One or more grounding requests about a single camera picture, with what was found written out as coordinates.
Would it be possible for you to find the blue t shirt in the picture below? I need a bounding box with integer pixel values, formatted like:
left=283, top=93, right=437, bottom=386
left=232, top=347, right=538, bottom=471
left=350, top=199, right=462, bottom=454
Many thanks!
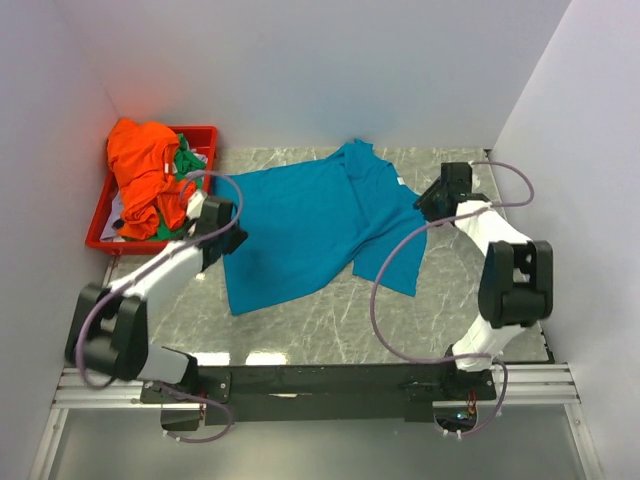
left=213, top=139, right=427, bottom=315

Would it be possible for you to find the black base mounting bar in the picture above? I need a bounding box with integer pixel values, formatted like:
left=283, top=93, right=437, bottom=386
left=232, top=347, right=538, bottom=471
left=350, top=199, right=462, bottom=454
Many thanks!
left=139, top=363, right=499, bottom=434

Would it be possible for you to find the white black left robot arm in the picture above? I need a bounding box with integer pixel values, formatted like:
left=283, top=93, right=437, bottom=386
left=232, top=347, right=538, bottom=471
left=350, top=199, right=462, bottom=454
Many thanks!
left=64, top=196, right=248, bottom=402

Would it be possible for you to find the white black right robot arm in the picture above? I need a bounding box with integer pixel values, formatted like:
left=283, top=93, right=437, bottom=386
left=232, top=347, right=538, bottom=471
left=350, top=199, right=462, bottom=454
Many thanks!
left=414, top=162, right=554, bottom=399

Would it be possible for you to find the red plastic bin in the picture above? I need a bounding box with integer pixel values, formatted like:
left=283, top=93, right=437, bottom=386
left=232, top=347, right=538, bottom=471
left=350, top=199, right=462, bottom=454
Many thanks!
left=85, top=124, right=218, bottom=256

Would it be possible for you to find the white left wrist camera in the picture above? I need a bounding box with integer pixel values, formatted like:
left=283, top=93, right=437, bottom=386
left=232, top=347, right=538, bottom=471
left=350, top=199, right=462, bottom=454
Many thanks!
left=186, top=189, right=208, bottom=220

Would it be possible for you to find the green t shirt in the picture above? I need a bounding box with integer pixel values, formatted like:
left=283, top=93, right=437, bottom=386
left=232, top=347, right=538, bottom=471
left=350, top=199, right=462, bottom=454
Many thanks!
left=149, top=133, right=208, bottom=241

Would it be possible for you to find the orange t shirt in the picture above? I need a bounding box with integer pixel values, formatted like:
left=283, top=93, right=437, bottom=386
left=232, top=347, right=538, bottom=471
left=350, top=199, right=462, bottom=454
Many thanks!
left=107, top=118, right=195, bottom=241

